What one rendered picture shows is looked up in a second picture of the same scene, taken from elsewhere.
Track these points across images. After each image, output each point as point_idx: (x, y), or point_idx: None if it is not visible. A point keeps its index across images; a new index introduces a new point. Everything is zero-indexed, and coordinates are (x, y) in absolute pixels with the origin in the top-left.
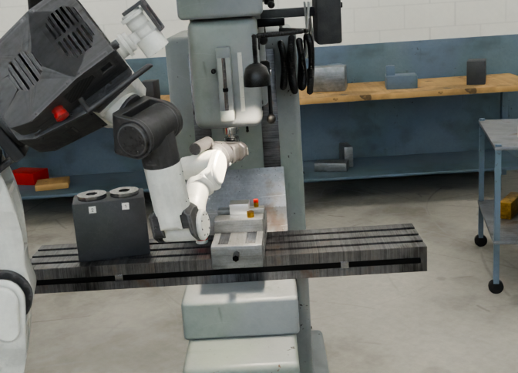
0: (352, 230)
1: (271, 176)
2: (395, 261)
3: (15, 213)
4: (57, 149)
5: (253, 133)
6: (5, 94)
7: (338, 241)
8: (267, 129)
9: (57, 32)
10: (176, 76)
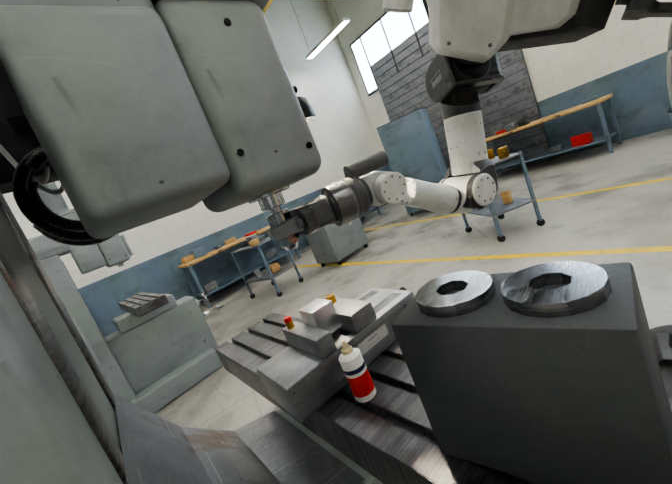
0: (248, 352)
1: (132, 409)
2: None
3: (667, 83)
4: (572, 42)
5: (74, 344)
6: None
7: (284, 336)
8: (74, 330)
9: None
10: None
